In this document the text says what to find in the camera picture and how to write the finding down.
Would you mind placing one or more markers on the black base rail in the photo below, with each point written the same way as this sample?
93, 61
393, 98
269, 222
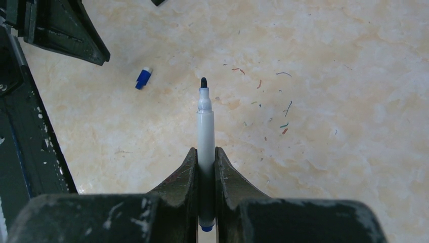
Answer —
31, 159

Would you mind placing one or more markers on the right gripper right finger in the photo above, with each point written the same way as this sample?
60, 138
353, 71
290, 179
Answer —
233, 192

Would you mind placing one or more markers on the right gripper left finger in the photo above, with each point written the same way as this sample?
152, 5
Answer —
169, 212

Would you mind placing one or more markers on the blue pen cap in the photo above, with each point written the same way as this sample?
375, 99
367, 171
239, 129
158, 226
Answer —
143, 78

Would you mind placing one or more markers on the white blue-tip pen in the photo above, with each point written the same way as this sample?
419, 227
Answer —
206, 158

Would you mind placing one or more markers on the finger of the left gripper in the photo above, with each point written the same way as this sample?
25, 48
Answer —
64, 27

